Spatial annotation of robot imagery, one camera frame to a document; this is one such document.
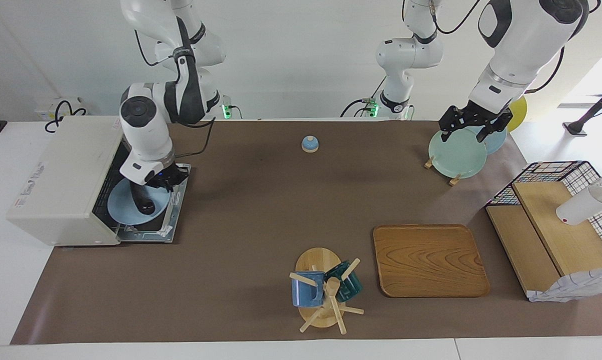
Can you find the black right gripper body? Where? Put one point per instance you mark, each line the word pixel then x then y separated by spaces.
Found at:
pixel 173 172

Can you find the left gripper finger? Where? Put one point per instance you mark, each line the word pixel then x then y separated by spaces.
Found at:
pixel 447 129
pixel 496 127

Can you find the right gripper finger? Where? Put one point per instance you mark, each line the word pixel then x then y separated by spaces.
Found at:
pixel 182 179
pixel 167 187

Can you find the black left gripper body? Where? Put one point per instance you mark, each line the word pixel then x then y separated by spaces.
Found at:
pixel 476 114

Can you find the dark purple eggplant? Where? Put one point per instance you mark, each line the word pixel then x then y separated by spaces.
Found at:
pixel 143 202

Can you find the light blue serving plate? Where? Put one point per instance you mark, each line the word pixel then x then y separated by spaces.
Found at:
pixel 123 207

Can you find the glass oven door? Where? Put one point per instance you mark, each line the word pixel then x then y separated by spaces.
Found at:
pixel 151 234

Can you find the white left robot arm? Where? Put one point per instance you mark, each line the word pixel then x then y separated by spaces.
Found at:
pixel 521 45

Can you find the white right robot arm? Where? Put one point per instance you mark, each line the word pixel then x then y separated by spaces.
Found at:
pixel 141 135

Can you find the beige toaster oven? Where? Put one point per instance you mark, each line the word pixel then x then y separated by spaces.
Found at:
pixel 66 170

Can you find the light blue racked plate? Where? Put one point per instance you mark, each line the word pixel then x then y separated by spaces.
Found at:
pixel 496 142

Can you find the light green plate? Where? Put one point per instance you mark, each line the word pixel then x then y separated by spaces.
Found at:
pixel 456 155

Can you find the yellow plate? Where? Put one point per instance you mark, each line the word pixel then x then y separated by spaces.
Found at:
pixel 520 112

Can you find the wooden plate rack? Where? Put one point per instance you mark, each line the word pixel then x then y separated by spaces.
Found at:
pixel 455 180

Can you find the brown table mat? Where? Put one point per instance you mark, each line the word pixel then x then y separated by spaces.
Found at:
pixel 261 225

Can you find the black floor stand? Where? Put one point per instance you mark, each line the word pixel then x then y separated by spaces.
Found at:
pixel 593 107

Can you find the white cup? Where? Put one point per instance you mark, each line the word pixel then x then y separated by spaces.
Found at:
pixel 586 205

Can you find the wooden serving tray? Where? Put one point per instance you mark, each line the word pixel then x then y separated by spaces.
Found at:
pixel 431 260

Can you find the white power strip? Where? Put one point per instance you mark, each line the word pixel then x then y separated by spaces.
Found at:
pixel 46 107

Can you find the wooden mug tree stand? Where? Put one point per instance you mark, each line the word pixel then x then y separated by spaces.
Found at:
pixel 317 259

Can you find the blue mug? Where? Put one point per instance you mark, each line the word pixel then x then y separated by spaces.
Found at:
pixel 306 292

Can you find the dark green mug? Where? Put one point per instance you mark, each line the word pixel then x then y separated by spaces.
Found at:
pixel 348 287

